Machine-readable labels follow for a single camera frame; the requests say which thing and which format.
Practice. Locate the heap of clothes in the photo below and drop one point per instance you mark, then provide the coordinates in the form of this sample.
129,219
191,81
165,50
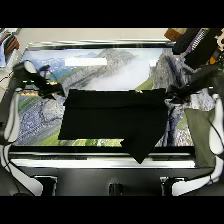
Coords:
196,45

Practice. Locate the black garment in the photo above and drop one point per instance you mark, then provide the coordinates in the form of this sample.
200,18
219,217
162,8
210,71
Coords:
115,116

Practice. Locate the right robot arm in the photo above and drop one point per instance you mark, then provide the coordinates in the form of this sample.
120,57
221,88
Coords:
218,128

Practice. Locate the silver frame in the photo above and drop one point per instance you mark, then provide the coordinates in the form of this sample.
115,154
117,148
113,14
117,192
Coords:
100,162

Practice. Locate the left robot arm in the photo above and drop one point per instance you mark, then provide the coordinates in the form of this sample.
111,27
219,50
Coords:
12,115

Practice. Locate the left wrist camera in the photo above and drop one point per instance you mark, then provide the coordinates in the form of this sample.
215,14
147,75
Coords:
44,68

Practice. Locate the olive green garment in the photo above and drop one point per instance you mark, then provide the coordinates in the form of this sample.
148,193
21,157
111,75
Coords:
199,138

